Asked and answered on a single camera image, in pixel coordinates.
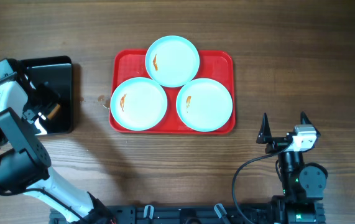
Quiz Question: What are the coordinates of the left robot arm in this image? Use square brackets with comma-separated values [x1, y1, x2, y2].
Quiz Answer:
[0, 58, 117, 223]

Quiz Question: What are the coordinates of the orange green sponge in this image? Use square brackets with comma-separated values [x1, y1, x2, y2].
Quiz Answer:
[46, 104, 61, 119]

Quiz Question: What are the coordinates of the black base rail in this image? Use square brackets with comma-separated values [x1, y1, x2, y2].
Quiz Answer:
[49, 203, 325, 224]

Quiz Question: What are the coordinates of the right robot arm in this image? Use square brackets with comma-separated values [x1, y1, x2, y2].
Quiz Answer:
[256, 112, 328, 224]

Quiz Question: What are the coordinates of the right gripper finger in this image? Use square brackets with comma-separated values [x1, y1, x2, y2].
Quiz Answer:
[256, 113, 272, 144]
[300, 111, 320, 136]

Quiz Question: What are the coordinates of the red plastic tray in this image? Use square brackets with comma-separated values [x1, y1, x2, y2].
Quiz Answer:
[111, 49, 235, 134]

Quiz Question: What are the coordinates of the light blue plate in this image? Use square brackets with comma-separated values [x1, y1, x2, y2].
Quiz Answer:
[175, 78, 233, 132]
[110, 77, 168, 131]
[144, 35, 200, 88]

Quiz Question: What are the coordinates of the black water tray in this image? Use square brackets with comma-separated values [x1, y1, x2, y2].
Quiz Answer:
[20, 56, 73, 136]

